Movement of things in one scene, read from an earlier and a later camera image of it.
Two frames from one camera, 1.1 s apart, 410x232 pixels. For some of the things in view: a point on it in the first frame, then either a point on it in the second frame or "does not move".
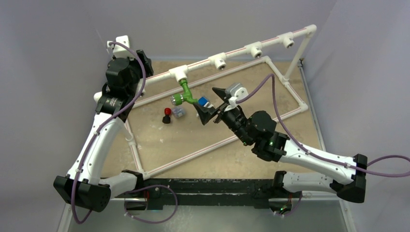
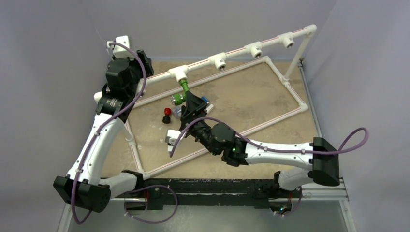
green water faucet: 179,98 does not move
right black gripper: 205,114 -> 193,105
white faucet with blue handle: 203,101 does not move
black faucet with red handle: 166,119 does not move
